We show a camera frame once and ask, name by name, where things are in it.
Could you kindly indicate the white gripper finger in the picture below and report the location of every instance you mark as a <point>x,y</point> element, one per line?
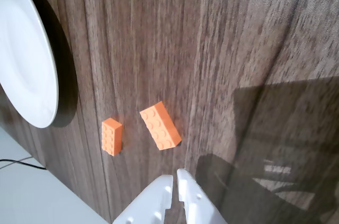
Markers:
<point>196,202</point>
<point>151,200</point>

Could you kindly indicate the white round plate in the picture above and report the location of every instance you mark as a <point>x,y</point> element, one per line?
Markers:
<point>21,49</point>

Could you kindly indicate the orange lego brick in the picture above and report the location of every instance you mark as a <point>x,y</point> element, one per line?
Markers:
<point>160,127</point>
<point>111,138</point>

